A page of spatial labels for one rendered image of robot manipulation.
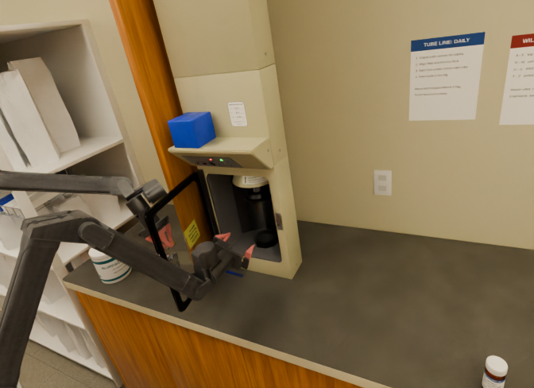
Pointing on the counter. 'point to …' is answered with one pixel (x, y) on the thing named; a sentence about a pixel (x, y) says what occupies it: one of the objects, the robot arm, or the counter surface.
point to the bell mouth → (249, 181)
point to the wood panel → (150, 72)
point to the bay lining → (230, 206)
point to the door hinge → (208, 201)
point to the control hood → (234, 149)
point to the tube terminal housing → (214, 84)
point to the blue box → (191, 129)
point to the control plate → (213, 161)
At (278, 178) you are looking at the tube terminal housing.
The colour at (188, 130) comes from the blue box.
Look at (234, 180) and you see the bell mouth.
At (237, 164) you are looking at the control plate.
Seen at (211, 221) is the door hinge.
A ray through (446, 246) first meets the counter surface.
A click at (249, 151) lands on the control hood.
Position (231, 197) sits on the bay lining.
